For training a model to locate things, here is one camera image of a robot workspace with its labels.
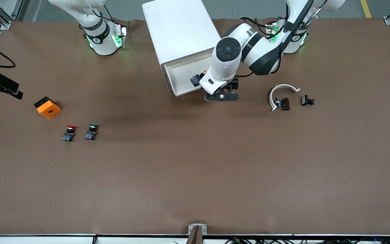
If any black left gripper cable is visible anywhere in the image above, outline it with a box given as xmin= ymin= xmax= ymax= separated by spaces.
xmin=236 ymin=0 xmax=327 ymax=79

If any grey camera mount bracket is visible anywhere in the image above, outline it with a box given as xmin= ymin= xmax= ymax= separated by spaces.
xmin=186 ymin=224 xmax=208 ymax=244

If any yellow floor tape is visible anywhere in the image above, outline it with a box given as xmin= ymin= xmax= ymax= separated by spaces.
xmin=360 ymin=0 xmax=373 ymax=18

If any white drawer cabinet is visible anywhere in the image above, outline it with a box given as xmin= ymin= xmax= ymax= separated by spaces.
xmin=142 ymin=0 xmax=221 ymax=97

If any orange box with hole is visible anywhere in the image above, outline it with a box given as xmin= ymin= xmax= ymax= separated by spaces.
xmin=34 ymin=96 xmax=62 ymax=119

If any chrome valve brown handle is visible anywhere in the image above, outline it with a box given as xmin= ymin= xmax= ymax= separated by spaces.
xmin=274 ymin=97 xmax=290 ymax=111

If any yellow push button switch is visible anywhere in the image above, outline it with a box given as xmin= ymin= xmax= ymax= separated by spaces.
xmin=190 ymin=69 xmax=207 ymax=87

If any black left arm base cable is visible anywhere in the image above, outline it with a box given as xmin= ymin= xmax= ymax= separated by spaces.
xmin=240 ymin=16 xmax=277 ymax=36

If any red push button switch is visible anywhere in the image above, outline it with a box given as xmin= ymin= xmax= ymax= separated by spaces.
xmin=62 ymin=125 xmax=77 ymax=142

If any white curved pipe clamp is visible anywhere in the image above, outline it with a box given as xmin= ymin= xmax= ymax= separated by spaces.
xmin=269 ymin=84 xmax=301 ymax=112

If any black arm base cable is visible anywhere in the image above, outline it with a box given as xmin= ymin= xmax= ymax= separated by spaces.
xmin=87 ymin=0 xmax=128 ymax=26
xmin=240 ymin=16 xmax=277 ymax=36

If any cream plastic drawer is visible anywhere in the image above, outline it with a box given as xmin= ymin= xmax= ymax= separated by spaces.
xmin=163 ymin=47 xmax=216 ymax=97

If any black right arm base cable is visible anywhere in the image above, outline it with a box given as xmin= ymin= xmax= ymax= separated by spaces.
xmin=87 ymin=0 xmax=128 ymax=26

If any green push button switch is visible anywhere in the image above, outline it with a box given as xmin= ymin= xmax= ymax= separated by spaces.
xmin=84 ymin=124 xmax=100 ymax=141

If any brown table cover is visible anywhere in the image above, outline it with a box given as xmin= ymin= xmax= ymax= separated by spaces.
xmin=0 ymin=18 xmax=390 ymax=237

